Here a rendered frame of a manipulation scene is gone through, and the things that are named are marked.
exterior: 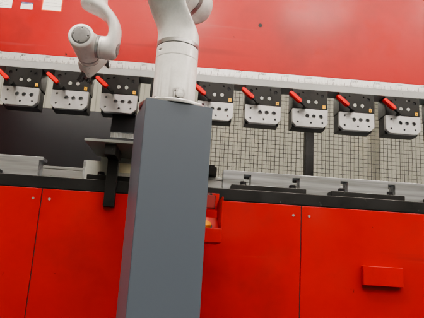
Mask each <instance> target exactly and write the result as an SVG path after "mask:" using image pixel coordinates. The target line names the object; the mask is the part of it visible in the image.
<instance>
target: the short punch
mask: <svg viewBox="0 0 424 318"><path fill-rule="evenodd" d="M135 121H136V116H130V115H113V114H112V123H111V130H110V132H111V133H110V137H113V138H129V139H134V128H135Z"/></svg>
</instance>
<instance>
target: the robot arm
mask: <svg viewBox="0 0 424 318"><path fill-rule="evenodd" d="M148 4H149V7H150V10H151V14H152V15H153V19H154V21H155V23H156V27H157V30H158V42H157V49H156V62H155V75H154V83H153V96H152V98H155V99H159V100H166V101H171V102H179V103H186V104H191V105H198V106H203V105H202V104H201V103H197V102H195V97H196V80H197V62H198V52H199V35H198V32H197V29H196V26H195V25H196V24H200V23H202V22H204V21H205V20H207V19H208V17H209V16H210V14H211V12H212V9H213V0H148ZM81 6H82V8H83V9H84V10H85V11H87V12H89V13H91V14H93V15H95V16H98V17H99V18H101V19H102V20H104V21H105V22H106V24H107V25H108V27H109V32H108V35H107V36H101V35H97V34H95V33H94V32H93V30H92V29H91V28H90V27H89V26H88V25H85V24H78V25H75V26H73V27H72V28H71V29H70V31H69V33H68V39H69V42H70V44H71V46H72V48H73V50H74V52H75V54H76V55H77V57H78V66H79V69H80V71H81V74H80V75H79V76H78V78H77V81H79V82H85V81H86V82H87V83H90V84H91V85H92V84H93V83H92V81H91V79H90V78H91V77H92V76H94V75H95V74H96V73H97V72H98V71H99V70H100V69H101V68H102V67H103V66H106V67H107V68H108V69H109V68H110V67H109V62H110V61H109V60H114V59H116V58H117V56H118V54H119V49H120V44H121V37H122V30H121V25H120V23H119V20H118V19H117V17H116V15H115V14H114V12H113V11H112V10H111V9H110V8H109V6H108V0H81ZM203 107H204V106H203Z"/></svg>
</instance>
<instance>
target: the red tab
mask: <svg viewBox="0 0 424 318"><path fill-rule="evenodd" d="M362 285H367V286H388V287H399V288H403V287H404V285H403V268H388V267H378V266H362Z"/></svg>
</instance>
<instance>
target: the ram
mask: <svg viewBox="0 0 424 318"><path fill-rule="evenodd" d="M42 1H43V0H13V2H12V7H11V8H2V7H0V51H1V52H16V53H24V54H40V55H48V56H63V57H77V55H76V54H75V52H74V50H73V48H72V46H71V44H70V42H69V39H68V33H69V31H70V29H71V28H72V27H73V26H75V25H78V24H85V25H88V26H89V27H90V28H91V29H92V30H93V32H94V33H95V34H97V35H101V36H107V35H108V32H109V27H108V25H107V24H106V22H105V21H104V20H102V19H101V18H99V17H98V16H95V15H93V14H91V13H89V12H87V11H85V10H84V9H83V8H82V6H81V0H63V2H62V11H61V12H58V11H44V10H41V9H42ZM21 2H30V3H33V8H32V9H20V8H21ZM108 6H109V8H110V9H111V10H112V11H113V12H114V14H115V15H116V17H117V19H118V20H119V23H120V25H121V30H122V37H121V44H120V49H119V54H118V56H117V58H116V59H114V60H111V61H126V62H142V63H150V64H155V62H156V49H157V42H158V30H157V27H156V23H155V21H154V19H153V15H152V14H151V10H150V7H149V4H148V0H108ZM195 26H196V29H197V32H198V35H199V52H198V62H197V67H198V68H213V69H228V70H236V71H252V72H260V73H275V74H290V75H299V76H315V77H323V78H338V79H346V80H362V81H377V82H386V83H401V84H409V85H424V0H213V9H212V12H211V14H210V16H209V17H208V19H207V20H205V21H204V22H202V23H200V24H196V25H195ZM6 66H13V67H21V68H37V69H43V70H44V71H45V73H47V72H50V73H51V74H53V75H54V73H55V70H61V71H77V72H81V71H80V68H79V66H78V65H75V64H60V63H52V62H37V61H21V60H12V59H0V69H1V70H2V71H3V72H5V70H6ZM103 74H116V75H125V76H139V78H140V82H141V83H144V84H151V78H154V75H155V71H147V70H139V69H124V68H109V69H108V68H107V67H102V68H101V69H100V70H99V71H98V72H97V73H96V74H95V75H94V76H93V78H94V79H95V80H96V76H99V77H101V79H103ZM199 81H204V82H213V83H228V84H234V91H242V87H246V85H252V86H268V87H277V88H281V95H289V92H290V91H292V90H293V89H301V90H317V91H327V97H328V98H334V97H335V96H336V95H337V94H338V93H339V92H340V93H356V94H364V95H373V96H374V102H378V101H380V100H381V99H382V98H384V97H385V96H388V97H404V98H419V104H420V105H423V104H424V92H416V91H401V90H385V89H376V88H361V87H353V86H338V85H322V84H313V83H298V82H289V81H274V80H266V79H250V78H235V77H226V76H211V75H202V74H197V80H196V84H198V85H199Z"/></svg>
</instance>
